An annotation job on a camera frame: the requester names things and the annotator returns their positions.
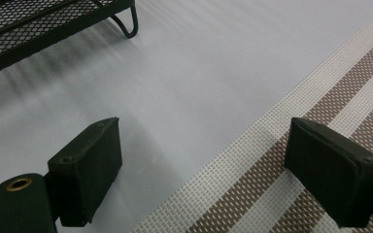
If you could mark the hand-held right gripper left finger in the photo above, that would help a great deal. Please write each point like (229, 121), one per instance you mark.
(84, 171)

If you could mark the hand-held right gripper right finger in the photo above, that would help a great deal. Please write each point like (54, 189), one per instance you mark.
(333, 171)

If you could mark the striped woven placemat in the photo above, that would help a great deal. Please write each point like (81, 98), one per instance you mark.
(304, 129)

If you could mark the black metal mesh rack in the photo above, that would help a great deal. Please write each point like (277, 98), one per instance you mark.
(29, 29)

